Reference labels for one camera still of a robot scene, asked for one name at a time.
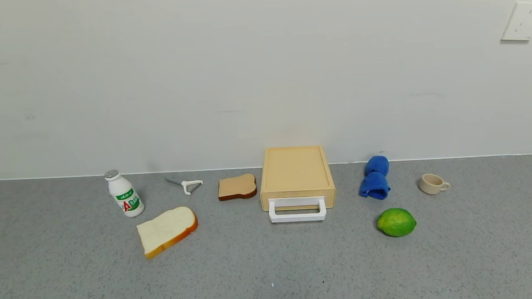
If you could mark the brown toast slice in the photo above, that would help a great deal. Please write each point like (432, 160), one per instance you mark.
(236, 186)

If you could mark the white vegetable peeler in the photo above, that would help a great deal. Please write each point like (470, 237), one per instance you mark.
(186, 185)

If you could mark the blue folded cloth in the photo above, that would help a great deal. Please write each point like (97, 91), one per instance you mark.
(375, 180)

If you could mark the white bread slice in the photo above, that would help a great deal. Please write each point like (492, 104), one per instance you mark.
(166, 229)

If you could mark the white milk bottle green label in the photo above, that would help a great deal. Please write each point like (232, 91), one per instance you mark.
(126, 196)

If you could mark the green lime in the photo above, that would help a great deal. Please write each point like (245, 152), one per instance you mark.
(396, 222)

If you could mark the beige small cup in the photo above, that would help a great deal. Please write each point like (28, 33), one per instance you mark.
(431, 183)

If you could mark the white wall socket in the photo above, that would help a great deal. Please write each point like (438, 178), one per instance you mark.
(523, 21)

